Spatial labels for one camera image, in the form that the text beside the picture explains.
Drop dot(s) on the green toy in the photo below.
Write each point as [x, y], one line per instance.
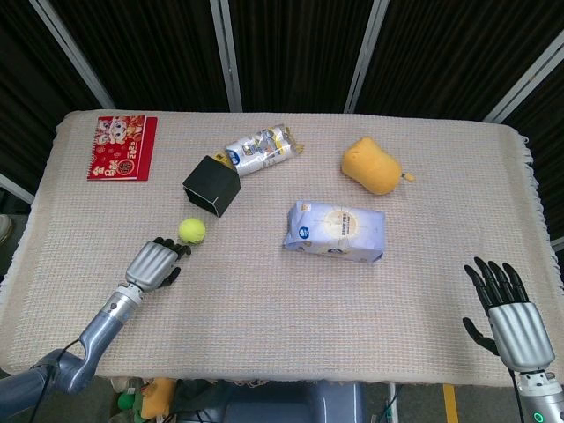
[126, 401]

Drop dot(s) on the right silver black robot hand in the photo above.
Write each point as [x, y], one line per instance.
[520, 335]

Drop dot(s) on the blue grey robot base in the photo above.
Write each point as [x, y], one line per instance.
[295, 403]

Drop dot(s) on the orange yellow stuffed toy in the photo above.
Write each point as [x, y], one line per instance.
[158, 396]

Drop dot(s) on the white partition post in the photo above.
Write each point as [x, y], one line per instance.
[72, 53]
[524, 77]
[227, 57]
[365, 57]
[15, 187]

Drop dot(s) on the white yellow plastic snack pack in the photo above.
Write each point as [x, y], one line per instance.
[260, 150]

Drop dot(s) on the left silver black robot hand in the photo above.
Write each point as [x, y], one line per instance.
[150, 264]

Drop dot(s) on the yellow tennis ball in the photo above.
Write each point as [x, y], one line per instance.
[191, 230]

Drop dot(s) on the black open cardboard box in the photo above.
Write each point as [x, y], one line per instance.
[211, 180]

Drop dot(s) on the red spiral desk calendar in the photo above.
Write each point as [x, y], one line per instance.
[123, 150]

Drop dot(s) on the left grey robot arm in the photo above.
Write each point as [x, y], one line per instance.
[106, 321]

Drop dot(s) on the yellow plush toy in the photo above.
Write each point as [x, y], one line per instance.
[372, 167]

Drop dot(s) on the blue tissue pack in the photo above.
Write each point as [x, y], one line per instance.
[335, 229]

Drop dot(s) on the beige woven tablecloth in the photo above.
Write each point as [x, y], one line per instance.
[308, 317]

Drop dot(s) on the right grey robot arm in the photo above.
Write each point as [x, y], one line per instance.
[539, 401]

